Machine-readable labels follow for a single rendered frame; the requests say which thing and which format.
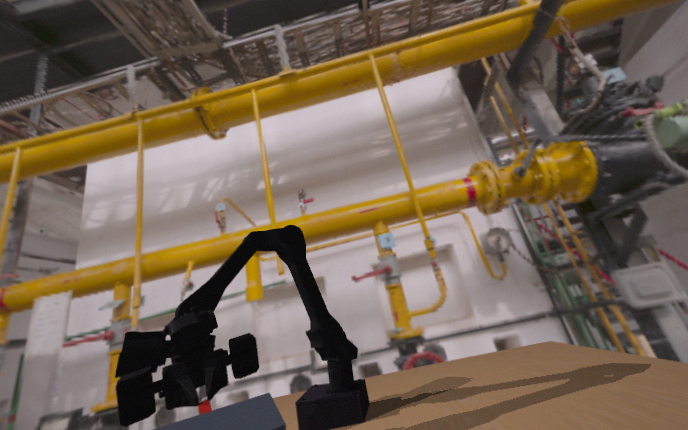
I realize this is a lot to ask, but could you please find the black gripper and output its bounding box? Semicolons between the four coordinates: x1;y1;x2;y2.
116;333;259;427

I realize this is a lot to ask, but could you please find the dark red peg with grey band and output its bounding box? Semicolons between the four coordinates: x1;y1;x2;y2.
197;397;212;415

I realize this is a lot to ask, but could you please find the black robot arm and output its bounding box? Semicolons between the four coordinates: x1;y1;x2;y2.
115;225;359;394

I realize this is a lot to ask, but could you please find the dark grey sloped panel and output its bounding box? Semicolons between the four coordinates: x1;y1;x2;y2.
152;393;286;430

